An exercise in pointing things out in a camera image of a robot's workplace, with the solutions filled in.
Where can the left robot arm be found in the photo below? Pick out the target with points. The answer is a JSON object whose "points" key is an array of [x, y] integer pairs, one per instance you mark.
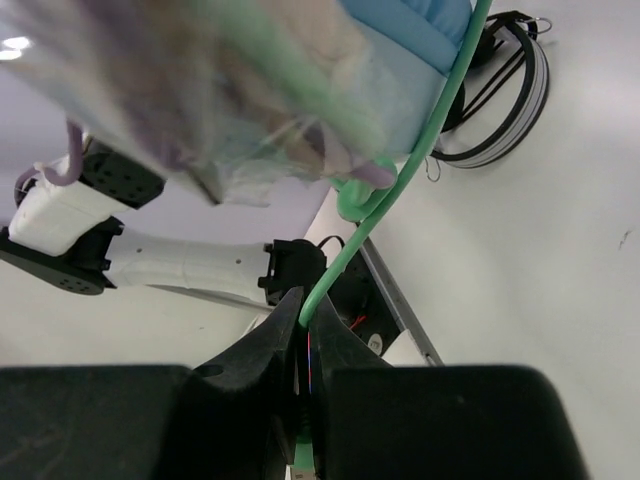
{"points": [[72, 239]]}

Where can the black and white headphones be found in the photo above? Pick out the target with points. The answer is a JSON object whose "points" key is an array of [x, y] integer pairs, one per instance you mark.
{"points": [[509, 73]]}

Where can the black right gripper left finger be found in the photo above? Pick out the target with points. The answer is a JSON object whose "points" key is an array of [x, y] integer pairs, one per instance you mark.
{"points": [[252, 387]]}

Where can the light blue headphones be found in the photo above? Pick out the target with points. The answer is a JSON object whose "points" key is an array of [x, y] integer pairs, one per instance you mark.
{"points": [[229, 97]]}

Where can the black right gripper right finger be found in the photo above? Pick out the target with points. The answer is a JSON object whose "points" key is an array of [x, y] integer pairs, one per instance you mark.
{"points": [[342, 364]]}

